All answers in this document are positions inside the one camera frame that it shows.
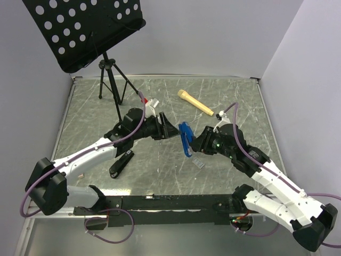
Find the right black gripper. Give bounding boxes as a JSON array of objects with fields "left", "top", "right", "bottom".
[{"left": 189, "top": 125, "right": 234, "bottom": 159}]

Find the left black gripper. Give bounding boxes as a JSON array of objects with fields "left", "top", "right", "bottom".
[{"left": 132, "top": 112, "right": 181, "bottom": 140}]

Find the black stapler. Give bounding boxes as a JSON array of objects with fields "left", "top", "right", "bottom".
[{"left": 109, "top": 150, "right": 134, "bottom": 179}]

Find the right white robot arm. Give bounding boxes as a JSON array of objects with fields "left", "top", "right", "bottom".
[{"left": 182, "top": 124, "right": 338, "bottom": 252}]

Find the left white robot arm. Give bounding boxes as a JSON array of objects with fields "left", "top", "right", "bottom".
[{"left": 25, "top": 108, "right": 180, "bottom": 215}]

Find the grey staple strip block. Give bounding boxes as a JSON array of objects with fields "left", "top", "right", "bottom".
[{"left": 192, "top": 157, "right": 205, "bottom": 169}]

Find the beige toy microphone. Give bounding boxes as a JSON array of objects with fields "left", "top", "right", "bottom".
[{"left": 177, "top": 90, "right": 214, "bottom": 116}]

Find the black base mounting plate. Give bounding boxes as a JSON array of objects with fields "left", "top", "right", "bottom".
[{"left": 73, "top": 194, "right": 247, "bottom": 227}]

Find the black perforated music stand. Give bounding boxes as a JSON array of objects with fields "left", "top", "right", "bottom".
[{"left": 24, "top": 1, "right": 146, "bottom": 107}]

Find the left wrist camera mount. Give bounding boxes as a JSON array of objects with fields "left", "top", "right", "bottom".
[{"left": 143, "top": 98, "right": 159, "bottom": 118}]

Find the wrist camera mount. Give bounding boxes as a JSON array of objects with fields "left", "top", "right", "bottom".
[
  {"left": 143, "top": 98, "right": 159, "bottom": 118},
  {"left": 213, "top": 110, "right": 231, "bottom": 133}
]

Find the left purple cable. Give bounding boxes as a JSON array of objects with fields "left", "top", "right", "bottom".
[{"left": 21, "top": 91, "right": 148, "bottom": 217}]

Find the purple cable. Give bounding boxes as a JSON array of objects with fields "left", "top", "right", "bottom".
[
  {"left": 21, "top": 91, "right": 148, "bottom": 217},
  {"left": 223, "top": 102, "right": 341, "bottom": 247}
]

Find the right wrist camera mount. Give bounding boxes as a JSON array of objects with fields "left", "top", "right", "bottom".
[{"left": 213, "top": 110, "right": 231, "bottom": 133}]

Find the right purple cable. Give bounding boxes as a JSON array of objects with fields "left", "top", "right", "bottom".
[{"left": 223, "top": 102, "right": 341, "bottom": 247}]

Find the aluminium table frame rail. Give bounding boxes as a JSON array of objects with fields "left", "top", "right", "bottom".
[{"left": 13, "top": 76, "right": 77, "bottom": 256}]

